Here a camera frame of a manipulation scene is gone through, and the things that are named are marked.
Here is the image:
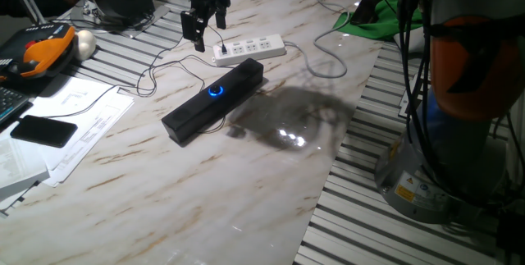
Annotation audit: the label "black speaker bar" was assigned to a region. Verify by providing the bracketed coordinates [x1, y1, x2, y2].
[161, 57, 265, 145]

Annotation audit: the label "white power strip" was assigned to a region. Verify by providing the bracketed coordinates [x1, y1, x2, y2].
[212, 34, 287, 67]

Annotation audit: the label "white egg-shaped object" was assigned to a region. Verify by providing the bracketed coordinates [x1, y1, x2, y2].
[73, 30, 98, 62]

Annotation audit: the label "printed white paper sheets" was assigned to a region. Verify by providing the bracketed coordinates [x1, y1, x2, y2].
[24, 76, 135, 188]

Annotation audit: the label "black flat phone case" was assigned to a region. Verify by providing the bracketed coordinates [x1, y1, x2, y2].
[349, 0, 382, 26]

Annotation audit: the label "orange black teach pendant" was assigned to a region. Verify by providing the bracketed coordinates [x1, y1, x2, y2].
[0, 22, 77, 81]

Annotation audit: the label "green cloth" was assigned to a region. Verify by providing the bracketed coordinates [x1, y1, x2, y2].
[332, 0, 423, 41]

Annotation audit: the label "black smartphone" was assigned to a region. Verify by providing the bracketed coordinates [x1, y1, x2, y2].
[10, 114, 79, 149]

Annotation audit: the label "black keyboard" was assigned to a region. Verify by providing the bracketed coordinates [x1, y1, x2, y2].
[0, 86, 30, 126]

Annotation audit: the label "white paper booklet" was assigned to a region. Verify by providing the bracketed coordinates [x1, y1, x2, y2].
[0, 131, 51, 203]

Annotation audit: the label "black USB power cable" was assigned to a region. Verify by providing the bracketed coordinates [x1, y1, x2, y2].
[135, 24, 229, 98]

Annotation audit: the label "grey metal base plate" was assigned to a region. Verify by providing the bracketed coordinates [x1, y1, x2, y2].
[71, 4, 171, 39]

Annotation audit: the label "thin black audio cable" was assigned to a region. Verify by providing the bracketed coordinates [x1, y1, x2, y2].
[18, 59, 226, 135]

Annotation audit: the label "grey power strip cable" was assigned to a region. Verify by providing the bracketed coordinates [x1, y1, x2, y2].
[241, 0, 354, 80]

